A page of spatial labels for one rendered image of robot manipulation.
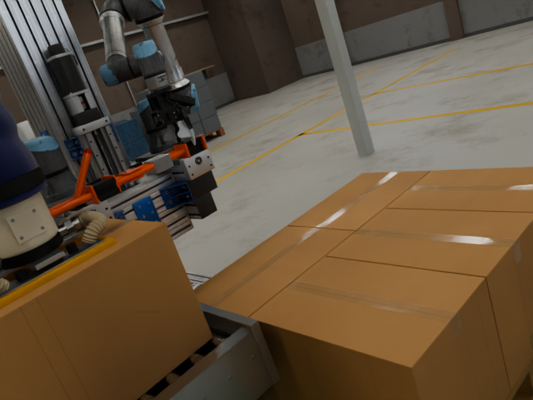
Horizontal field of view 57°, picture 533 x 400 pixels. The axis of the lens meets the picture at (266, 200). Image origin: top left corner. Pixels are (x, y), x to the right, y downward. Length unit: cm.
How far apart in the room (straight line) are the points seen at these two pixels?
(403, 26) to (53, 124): 1151
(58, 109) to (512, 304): 178
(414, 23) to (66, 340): 1215
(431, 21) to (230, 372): 1178
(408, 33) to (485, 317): 1179
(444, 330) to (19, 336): 101
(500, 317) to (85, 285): 115
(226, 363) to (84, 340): 37
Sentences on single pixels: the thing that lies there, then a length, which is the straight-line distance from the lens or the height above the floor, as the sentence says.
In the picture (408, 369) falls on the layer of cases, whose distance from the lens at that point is 124.
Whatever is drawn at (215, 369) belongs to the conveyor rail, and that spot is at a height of 58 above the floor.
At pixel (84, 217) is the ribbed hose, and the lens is 151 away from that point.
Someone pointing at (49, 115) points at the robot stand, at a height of 133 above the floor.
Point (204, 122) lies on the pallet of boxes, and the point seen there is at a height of 36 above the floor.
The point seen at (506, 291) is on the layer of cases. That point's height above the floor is 44.
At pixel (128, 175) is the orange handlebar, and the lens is 158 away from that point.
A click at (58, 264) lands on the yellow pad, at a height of 97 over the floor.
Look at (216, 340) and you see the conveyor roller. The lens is 157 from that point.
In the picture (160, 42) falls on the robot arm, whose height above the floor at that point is 145.
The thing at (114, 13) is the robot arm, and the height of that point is 160.
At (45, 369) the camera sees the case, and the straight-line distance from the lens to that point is 136.
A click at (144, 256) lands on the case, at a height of 89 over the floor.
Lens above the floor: 132
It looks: 17 degrees down
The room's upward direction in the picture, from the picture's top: 19 degrees counter-clockwise
